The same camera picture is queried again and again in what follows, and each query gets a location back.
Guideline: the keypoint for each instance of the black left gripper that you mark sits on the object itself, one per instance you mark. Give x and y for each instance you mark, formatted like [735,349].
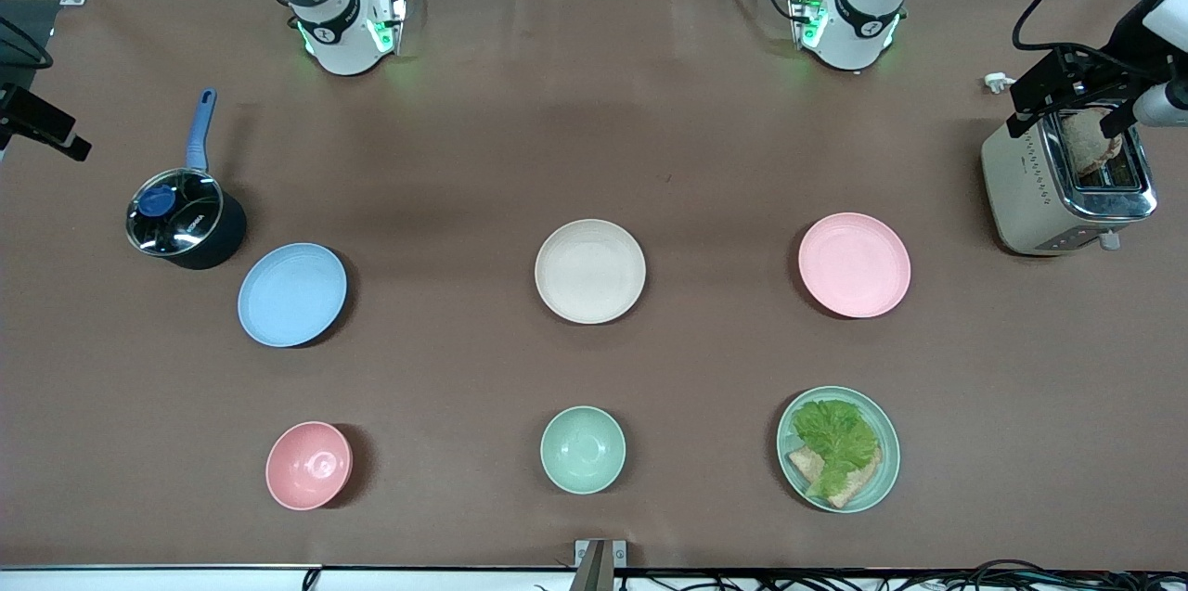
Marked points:
[1120,50]

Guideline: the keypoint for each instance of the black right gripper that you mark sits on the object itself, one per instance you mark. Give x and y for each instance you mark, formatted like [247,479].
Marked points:
[26,116]

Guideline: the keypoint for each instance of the pink plate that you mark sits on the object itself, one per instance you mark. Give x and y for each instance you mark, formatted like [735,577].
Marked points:
[855,264]

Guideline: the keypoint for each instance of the blue plate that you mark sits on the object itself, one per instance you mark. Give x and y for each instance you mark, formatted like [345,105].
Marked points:
[292,294]

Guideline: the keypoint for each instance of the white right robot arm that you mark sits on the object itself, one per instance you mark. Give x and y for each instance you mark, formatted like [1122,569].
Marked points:
[327,27]

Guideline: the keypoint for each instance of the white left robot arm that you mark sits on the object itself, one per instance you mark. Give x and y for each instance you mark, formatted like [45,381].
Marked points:
[858,25]

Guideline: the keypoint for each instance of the brown toast slice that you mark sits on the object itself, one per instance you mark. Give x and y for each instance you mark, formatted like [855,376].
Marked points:
[1088,141]

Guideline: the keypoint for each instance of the white power plug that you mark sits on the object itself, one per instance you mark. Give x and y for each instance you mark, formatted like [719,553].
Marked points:
[998,83]

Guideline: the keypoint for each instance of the beige chrome toaster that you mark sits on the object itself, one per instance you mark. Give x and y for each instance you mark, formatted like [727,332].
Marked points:
[1030,192]

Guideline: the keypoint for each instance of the glass lid with blue knob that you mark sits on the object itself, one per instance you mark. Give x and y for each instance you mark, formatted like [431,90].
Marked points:
[190,220]

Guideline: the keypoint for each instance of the green plate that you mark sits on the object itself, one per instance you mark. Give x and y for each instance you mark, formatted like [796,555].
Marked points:
[888,452]

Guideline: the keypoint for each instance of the green lettuce leaf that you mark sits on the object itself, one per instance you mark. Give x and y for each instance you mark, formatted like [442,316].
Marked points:
[835,438]

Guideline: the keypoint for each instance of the pink bowl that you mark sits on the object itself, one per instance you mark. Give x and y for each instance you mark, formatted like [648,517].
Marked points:
[308,466]

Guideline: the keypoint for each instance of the bread slice under lettuce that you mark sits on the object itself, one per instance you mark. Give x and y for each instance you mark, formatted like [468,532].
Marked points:
[858,485]

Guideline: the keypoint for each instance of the brown table cover sheet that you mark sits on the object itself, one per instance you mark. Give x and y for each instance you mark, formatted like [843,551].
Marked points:
[594,109]

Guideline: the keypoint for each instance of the beige plate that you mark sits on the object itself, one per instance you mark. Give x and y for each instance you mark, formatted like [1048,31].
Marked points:
[590,271]

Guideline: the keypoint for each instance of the green bowl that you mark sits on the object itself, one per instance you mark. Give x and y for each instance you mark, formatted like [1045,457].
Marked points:
[583,450]

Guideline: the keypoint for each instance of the metal table edge bracket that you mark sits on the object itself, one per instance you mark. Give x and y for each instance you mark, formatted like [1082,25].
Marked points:
[599,563]

